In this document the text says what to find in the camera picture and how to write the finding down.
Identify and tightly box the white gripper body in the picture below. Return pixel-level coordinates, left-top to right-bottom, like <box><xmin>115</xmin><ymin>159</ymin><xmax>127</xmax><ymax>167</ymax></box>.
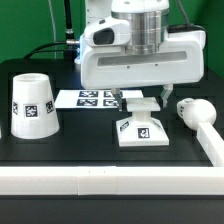
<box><xmin>80</xmin><ymin>17</ymin><xmax>206</xmax><ymax>89</ymax></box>

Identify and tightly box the white marker sheet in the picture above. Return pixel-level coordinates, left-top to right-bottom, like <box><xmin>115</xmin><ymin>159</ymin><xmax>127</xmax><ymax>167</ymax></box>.
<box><xmin>54</xmin><ymin>89</ymin><xmax>148</xmax><ymax>110</ymax></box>

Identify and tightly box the white fence rail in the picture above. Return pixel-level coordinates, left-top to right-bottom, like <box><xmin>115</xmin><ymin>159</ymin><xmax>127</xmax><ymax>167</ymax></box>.
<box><xmin>0</xmin><ymin>167</ymin><xmax>224</xmax><ymax>196</ymax></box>
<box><xmin>197</xmin><ymin>122</ymin><xmax>224</xmax><ymax>167</ymax></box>

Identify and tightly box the black cable connector post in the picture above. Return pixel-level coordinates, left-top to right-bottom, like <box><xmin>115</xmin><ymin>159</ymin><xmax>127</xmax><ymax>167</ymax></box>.
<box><xmin>64</xmin><ymin>0</ymin><xmax>74</xmax><ymax>61</ymax></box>

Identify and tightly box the white lamp bulb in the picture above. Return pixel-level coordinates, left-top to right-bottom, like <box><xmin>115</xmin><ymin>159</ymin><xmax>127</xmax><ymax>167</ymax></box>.
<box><xmin>177</xmin><ymin>98</ymin><xmax>217</xmax><ymax>131</ymax></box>

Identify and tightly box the white lamp base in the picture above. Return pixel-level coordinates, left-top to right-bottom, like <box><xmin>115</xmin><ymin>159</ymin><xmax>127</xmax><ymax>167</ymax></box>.
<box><xmin>116</xmin><ymin>97</ymin><xmax>169</xmax><ymax>147</ymax></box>

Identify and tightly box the white right fence rail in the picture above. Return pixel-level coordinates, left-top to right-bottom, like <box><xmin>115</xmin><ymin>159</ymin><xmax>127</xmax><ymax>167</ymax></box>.
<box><xmin>197</xmin><ymin>122</ymin><xmax>224</xmax><ymax>167</ymax></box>

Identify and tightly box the white lamp shade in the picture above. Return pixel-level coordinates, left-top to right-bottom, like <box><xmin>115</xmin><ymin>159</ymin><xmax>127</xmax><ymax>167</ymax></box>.
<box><xmin>11</xmin><ymin>73</ymin><xmax>59</xmax><ymax>139</ymax></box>

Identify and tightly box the white front fence rail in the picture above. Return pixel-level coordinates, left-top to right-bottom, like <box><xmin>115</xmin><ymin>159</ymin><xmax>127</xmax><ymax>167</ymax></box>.
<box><xmin>0</xmin><ymin>167</ymin><xmax>224</xmax><ymax>196</ymax></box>

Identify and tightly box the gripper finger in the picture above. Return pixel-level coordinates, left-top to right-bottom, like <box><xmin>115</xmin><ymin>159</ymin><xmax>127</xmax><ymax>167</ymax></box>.
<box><xmin>160</xmin><ymin>84</ymin><xmax>173</xmax><ymax>108</ymax></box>
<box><xmin>111</xmin><ymin>88</ymin><xmax>123</xmax><ymax>110</ymax></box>

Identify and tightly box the black cable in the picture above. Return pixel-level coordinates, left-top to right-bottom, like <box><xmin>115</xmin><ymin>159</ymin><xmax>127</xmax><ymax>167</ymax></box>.
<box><xmin>23</xmin><ymin>41</ymin><xmax>80</xmax><ymax>60</ymax></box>

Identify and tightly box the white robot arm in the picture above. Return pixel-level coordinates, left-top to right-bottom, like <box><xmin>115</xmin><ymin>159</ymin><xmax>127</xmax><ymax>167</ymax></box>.
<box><xmin>80</xmin><ymin>0</ymin><xmax>206</xmax><ymax>109</ymax></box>

